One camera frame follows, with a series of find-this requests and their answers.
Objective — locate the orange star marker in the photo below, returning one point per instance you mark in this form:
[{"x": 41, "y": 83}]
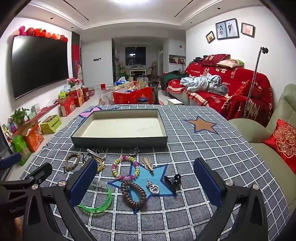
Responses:
[{"x": 202, "y": 125}]

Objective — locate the row of red gift boxes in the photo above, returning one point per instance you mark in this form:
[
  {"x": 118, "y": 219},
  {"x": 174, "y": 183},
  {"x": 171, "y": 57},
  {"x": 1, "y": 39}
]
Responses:
[{"x": 68, "y": 106}]

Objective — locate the small green box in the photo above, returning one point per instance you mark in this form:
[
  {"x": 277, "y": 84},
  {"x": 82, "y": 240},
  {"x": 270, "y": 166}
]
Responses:
[{"x": 62, "y": 95}]

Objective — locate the clear glass jar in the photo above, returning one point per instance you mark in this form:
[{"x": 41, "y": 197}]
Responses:
[{"x": 142, "y": 83}]

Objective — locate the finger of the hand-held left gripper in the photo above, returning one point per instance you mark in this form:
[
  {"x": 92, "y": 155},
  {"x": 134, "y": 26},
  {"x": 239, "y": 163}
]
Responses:
[
  {"x": 39, "y": 172},
  {"x": 9, "y": 160}
]

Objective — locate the red embroidered cushion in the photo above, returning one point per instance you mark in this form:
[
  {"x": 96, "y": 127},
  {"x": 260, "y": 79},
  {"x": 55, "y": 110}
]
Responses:
[{"x": 282, "y": 143}]

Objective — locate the blue star marker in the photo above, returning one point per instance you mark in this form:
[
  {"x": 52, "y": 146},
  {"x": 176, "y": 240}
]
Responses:
[{"x": 159, "y": 173}]

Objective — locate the black claw hair clip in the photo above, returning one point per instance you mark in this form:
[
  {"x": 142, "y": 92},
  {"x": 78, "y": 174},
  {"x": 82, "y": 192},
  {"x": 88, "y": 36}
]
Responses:
[{"x": 171, "y": 182}]

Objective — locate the dark window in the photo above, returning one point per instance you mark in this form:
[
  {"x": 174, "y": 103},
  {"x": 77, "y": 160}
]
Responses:
[{"x": 135, "y": 56}]

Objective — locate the small red sign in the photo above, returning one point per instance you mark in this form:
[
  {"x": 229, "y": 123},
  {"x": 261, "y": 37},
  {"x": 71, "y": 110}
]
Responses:
[{"x": 103, "y": 87}]

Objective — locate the white stool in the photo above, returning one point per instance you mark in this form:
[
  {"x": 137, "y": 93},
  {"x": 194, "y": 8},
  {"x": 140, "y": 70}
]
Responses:
[{"x": 173, "y": 102}]

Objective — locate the gold hair clip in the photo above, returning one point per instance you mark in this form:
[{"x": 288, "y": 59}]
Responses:
[{"x": 148, "y": 163}]

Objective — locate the green plastic bag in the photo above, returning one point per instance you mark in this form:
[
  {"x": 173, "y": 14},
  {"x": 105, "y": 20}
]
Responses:
[{"x": 20, "y": 148}]

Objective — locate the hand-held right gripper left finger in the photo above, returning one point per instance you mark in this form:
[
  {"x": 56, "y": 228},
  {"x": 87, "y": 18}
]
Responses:
[{"x": 83, "y": 183}]

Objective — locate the small picture frame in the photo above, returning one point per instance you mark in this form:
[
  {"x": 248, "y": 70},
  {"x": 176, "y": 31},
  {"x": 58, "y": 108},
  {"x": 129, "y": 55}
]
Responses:
[{"x": 210, "y": 37}]

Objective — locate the blue tissue pack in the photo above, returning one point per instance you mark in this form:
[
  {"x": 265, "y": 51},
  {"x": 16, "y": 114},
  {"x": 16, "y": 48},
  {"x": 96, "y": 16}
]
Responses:
[{"x": 121, "y": 81}]

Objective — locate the pink flower bouquet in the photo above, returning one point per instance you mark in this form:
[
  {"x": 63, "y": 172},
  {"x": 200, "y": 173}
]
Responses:
[{"x": 74, "y": 81}]

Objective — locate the grey shallow tray box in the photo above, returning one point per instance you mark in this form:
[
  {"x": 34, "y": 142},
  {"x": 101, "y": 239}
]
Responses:
[{"x": 120, "y": 126}]

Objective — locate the grey garment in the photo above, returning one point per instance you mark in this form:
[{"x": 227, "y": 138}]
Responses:
[{"x": 220, "y": 90}]

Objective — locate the pink picture frame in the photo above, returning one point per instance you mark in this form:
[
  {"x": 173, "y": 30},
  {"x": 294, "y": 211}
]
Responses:
[{"x": 247, "y": 30}]

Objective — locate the orange gift bag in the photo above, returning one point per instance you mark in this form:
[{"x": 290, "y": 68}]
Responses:
[{"x": 34, "y": 136}]

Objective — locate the niche wall picture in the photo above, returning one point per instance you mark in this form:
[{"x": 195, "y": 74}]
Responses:
[{"x": 177, "y": 59}]

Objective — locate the large double picture frame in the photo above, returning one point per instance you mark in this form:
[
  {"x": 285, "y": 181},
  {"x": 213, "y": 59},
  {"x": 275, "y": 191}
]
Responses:
[{"x": 227, "y": 29}]

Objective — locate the white table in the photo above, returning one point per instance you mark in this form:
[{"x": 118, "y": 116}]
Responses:
[{"x": 138, "y": 70}]

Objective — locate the red covered sofa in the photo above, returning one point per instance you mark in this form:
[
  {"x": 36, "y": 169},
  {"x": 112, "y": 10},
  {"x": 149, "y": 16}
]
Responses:
[{"x": 245, "y": 92}]

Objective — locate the black wall television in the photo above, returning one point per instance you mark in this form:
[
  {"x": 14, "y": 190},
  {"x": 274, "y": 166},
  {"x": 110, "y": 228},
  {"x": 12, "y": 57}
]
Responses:
[{"x": 39, "y": 64}]

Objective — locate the silver heart pendant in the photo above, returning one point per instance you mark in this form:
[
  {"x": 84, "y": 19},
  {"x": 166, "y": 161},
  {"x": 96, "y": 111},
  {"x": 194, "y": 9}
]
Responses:
[{"x": 153, "y": 188}]

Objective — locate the red flower garland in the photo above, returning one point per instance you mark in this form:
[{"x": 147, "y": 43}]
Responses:
[{"x": 37, "y": 32}]

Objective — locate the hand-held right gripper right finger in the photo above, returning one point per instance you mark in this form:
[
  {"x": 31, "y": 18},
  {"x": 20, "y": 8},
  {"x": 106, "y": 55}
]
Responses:
[{"x": 208, "y": 183}]

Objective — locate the dark green clothes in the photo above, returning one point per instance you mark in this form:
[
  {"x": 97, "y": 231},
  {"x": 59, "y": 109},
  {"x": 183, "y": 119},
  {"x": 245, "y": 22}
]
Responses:
[{"x": 173, "y": 76}]

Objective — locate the light blue clothes pile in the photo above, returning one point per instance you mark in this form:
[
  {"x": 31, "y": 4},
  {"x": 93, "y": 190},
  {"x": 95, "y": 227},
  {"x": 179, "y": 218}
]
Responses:
[{"x": 201, "y": 82}]

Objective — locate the yellow-green gift box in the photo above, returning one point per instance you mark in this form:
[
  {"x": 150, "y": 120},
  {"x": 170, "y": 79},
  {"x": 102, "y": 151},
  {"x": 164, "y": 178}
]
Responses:
[{"x": 50, "y": 122}]

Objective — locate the red hanging scroll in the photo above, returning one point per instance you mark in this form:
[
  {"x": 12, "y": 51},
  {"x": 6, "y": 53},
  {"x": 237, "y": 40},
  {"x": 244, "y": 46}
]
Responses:
[{"x": 75, "y": 53}]

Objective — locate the green potted plant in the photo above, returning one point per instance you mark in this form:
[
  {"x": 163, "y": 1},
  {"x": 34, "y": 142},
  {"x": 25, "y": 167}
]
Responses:
[{"x": 20, "y": 115}]

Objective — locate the red low shelf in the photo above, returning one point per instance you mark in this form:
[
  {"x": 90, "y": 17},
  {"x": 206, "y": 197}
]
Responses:
[{"x": 46, "y": 110}]

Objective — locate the pink star marker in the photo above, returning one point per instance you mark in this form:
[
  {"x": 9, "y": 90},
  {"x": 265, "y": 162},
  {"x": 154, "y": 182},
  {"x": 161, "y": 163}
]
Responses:
[{"x": 86, "y": 114}]

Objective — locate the green armchair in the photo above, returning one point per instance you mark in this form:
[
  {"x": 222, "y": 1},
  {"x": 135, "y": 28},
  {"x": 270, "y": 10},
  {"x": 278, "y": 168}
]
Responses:
[{"x": 249, "y": 129}]

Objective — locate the clear plastic bag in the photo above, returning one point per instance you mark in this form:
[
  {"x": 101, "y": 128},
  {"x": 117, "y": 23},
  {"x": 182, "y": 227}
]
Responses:
[{"x": 106, "y": 97}]

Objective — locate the red pillow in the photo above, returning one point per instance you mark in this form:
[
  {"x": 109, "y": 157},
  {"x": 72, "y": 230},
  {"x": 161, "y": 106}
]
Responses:
[{"x": 214, "y": 59}]

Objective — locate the grey chequered tablecloth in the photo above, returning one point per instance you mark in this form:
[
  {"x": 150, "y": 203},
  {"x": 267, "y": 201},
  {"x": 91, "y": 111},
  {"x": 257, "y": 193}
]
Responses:
[{"x": 208, "y": 143}]

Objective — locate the black selfie stick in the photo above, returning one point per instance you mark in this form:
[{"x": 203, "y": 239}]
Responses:
[{"x": 254, "y": 69}]

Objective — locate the floral pillow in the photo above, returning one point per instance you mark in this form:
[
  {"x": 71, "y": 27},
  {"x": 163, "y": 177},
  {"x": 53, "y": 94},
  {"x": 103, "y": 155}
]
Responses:
[{"x": 230, "y": 63}]

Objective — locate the blue jar lid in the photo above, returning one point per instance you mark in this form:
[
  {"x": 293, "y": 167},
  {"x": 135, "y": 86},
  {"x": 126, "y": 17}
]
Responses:
[{"x": 143, "y": 100}]

